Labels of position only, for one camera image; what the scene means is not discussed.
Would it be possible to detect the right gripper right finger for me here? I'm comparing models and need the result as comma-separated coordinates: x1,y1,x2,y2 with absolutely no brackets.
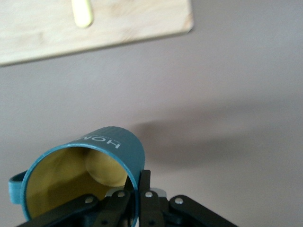
138,169,240,227

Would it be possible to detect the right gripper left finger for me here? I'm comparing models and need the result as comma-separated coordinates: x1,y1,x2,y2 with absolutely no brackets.
16,176,132,227

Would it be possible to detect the teal cup yellow inside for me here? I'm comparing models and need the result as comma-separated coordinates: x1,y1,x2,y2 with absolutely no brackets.
8,126,146,227

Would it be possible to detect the bamboo cutting board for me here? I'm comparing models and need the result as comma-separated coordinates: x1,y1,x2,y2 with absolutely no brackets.
0,0,194,68

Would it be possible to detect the yellow plastic fork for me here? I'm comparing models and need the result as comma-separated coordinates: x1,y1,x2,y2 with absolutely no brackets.
71,0,94,28

